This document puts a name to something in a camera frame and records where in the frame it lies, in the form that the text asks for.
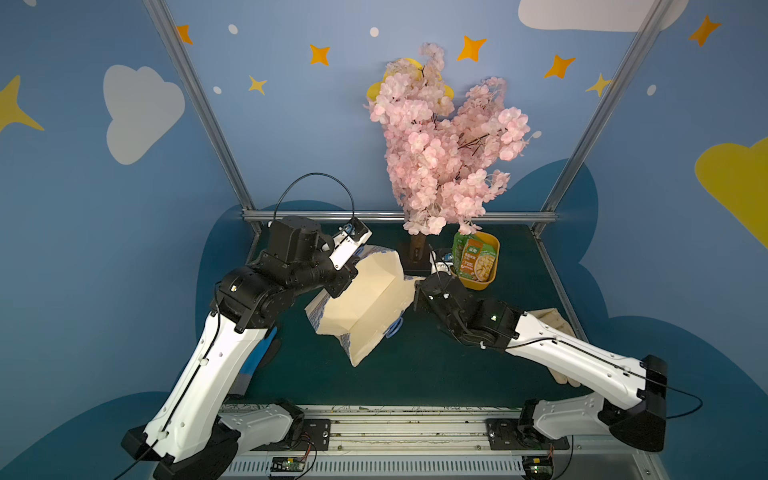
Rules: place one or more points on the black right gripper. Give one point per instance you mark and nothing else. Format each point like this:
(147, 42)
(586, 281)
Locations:
(437, 294)

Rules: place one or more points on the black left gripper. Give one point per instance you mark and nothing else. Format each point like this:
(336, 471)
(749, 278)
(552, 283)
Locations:
(342, 280)

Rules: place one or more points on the blue checkered paper bag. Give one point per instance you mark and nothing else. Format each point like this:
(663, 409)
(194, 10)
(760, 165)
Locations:
(374, 301)

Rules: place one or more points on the green orange condiment packet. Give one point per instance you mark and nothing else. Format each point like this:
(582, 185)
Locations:
(474, 259)

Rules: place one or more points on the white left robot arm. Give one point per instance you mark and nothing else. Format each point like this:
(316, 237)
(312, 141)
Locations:
(189, 437)

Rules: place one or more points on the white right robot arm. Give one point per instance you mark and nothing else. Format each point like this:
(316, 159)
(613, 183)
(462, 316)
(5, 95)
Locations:
(627, 398)

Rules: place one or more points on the yellow plastic tray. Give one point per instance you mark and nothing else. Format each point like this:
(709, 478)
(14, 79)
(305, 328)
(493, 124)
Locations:
(474, 285)

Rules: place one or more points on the pink blossom artificial tree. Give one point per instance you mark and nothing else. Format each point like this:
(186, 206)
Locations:
(440, 156)

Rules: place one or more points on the blue work glove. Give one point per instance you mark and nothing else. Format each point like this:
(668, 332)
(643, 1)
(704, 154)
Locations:
(262, 354)

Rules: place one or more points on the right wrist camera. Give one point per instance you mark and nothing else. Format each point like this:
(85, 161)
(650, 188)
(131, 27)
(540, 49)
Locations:
(439, 264)

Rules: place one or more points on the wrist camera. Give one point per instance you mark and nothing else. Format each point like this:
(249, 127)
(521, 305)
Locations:
(352, 236)
(439, 264)

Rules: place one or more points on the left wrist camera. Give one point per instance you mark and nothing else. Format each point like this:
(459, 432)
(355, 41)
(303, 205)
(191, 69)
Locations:
(352, 236)

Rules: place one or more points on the aluminium back frame rail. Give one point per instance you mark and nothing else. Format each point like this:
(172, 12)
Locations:
(396, 217)

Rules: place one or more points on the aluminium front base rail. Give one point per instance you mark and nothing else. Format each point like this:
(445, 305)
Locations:
(408, 442)

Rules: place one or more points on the left aluminium frame post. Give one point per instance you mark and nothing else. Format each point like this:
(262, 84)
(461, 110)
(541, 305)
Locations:
(164, 24)

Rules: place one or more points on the aluminium frame post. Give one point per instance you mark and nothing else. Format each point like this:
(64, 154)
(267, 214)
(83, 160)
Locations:
(164, 24)
(660, 15)

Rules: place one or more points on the right aluminium frame post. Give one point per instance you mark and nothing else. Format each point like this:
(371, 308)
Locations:
(660, 15)

